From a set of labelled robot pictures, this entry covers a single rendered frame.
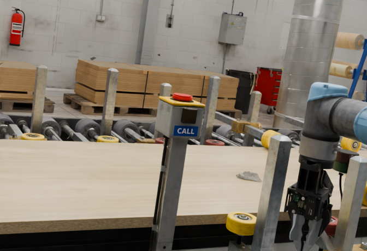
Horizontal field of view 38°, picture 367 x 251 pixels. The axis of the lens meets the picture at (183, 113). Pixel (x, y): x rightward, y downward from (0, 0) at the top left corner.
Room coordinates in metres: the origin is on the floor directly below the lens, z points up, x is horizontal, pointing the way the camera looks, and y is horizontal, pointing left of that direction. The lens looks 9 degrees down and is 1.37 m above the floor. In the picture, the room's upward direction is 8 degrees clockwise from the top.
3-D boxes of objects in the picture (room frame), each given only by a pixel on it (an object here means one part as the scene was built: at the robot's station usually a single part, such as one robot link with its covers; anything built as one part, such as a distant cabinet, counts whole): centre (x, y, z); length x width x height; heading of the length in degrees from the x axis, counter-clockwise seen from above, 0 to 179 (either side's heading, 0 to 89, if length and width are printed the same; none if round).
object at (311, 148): (1.08, -0.29, 1.16); 0.08 x 0.08 x 0.05
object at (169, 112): (1.05, 0.01, 1.18); 0.07 x 0.07 x 0.08; 28
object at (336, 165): (1.33, -0.42, 1.08); 0.06 x 0.06 x 0.02
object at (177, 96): (1.05, 0.01, 1.22); 0.04 x 0.04 x 0.02
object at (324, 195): (1.07, -0.28, 1.08); 0.09 x 0.08 x 0.12; 152
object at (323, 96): (1.07, -0.28, 1.24); 0.09 x 0.08 x 0.11; 33
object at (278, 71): (9.88, -1.62, 0.41); 0.76 x 0.48 x 0.81; 130
